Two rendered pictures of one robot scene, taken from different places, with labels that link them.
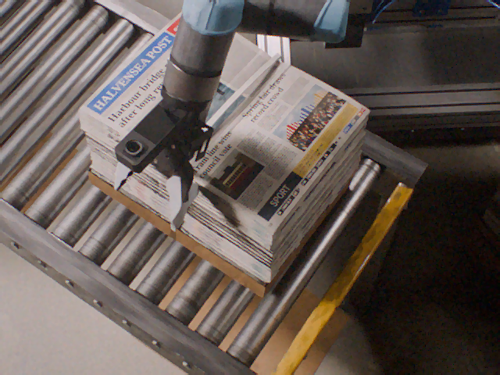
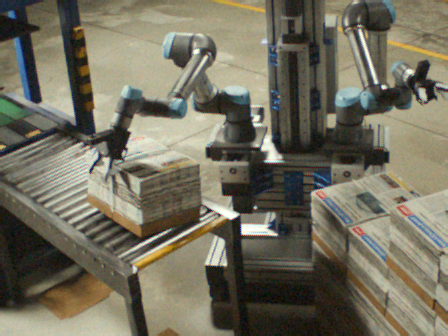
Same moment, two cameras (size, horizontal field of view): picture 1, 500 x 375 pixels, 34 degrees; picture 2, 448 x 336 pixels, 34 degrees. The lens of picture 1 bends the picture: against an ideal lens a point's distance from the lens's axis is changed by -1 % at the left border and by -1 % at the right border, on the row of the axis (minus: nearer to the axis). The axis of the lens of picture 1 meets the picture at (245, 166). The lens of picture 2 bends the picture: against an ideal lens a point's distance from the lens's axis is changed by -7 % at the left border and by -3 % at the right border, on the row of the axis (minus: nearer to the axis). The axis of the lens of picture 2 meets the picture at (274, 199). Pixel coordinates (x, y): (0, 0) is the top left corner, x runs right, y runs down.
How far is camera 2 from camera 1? 1.94 m
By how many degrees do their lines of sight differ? 33
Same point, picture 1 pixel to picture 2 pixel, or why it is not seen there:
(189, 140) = (115, 144)
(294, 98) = (170, 157)
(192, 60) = (120, 108)
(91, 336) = not seen: outside the picture
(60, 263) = (65, 229)
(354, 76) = (264, 254)
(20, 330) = not seen: outside the picture
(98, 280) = (78, 235)
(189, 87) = (117, 119)
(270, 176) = (147, 170)
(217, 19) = (130, 92)
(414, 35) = (305, 240)
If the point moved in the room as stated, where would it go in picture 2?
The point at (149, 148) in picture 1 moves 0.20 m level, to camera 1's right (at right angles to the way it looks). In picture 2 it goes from (98, 137) to (150, 137)
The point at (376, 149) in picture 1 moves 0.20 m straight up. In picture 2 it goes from (218, 208) to (214, 162)
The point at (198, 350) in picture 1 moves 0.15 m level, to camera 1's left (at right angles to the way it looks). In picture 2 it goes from (108, 257) to (71, 255)
